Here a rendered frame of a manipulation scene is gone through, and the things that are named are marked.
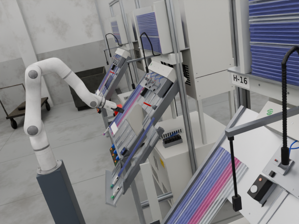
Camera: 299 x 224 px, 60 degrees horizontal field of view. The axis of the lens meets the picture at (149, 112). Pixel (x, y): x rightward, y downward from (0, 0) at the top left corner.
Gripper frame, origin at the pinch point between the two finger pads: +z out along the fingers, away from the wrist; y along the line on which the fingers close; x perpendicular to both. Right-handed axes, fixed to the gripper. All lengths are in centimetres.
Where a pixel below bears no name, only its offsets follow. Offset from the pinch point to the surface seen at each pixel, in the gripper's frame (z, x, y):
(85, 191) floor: 19, 115, 46
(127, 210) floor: 47, 87, -5
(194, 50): 20, -67, -26
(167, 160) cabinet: 41, 14, -34
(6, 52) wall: -164, 109, 473
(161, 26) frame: -9, -70, -27
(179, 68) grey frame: 14, -51, -32
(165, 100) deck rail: 16.9, -27.7, -29.8
